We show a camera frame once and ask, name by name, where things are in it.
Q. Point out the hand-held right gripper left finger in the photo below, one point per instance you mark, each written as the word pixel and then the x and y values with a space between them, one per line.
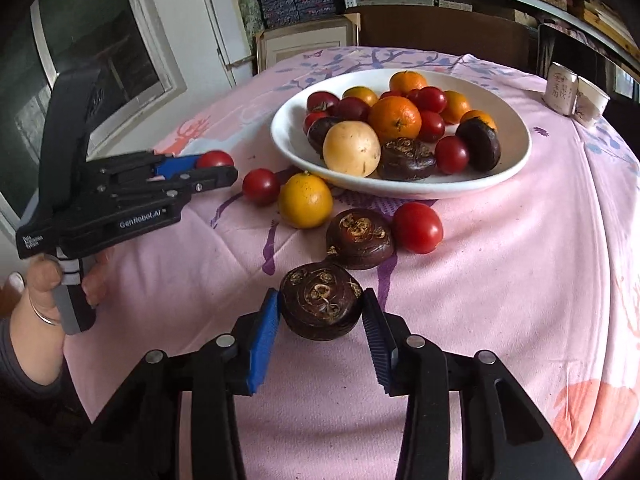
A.
pixel 264 345

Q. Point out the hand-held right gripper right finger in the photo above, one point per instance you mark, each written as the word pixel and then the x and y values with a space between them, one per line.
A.
pixel 377 350

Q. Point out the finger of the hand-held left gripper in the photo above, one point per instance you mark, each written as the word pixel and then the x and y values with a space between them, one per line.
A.
pixel 215 177
pixel 175 165

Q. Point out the white ceramic plate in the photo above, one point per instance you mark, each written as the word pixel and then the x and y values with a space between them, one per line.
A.
pixel 294 127

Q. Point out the pale yellow round fruit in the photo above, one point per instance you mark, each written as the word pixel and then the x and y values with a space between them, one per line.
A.
pixel 351 147

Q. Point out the person's left forearm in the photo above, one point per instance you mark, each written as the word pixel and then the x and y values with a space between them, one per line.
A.
pixel 35 355

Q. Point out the person's left hand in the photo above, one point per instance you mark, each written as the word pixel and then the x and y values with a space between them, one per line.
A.
pixel 42 280

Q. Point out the yellow orange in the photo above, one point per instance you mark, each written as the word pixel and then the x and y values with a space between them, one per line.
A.
pixel 305 200

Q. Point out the white framed window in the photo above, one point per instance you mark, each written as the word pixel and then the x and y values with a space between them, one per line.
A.
pixel 100 35

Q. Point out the pink printed tablecloth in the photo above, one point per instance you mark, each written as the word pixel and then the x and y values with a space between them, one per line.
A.
pixel 500 260

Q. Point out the white board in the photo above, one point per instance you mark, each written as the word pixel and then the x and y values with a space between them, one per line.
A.
pixel 225 20

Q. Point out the brown wooden furniture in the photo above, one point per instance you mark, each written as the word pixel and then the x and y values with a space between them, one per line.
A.
pixel 440 30

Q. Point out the white drink can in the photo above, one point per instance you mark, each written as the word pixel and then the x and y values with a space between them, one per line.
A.
pixel 560 90

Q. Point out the white paper cup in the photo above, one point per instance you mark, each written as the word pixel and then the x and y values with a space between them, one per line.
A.
pixel 592 102

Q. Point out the stack of wooden boxes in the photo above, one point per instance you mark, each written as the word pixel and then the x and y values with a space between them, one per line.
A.
pixel 605 15

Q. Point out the pale wooden picture frame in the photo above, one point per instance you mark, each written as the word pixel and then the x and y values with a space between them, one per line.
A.
pixel 300 40

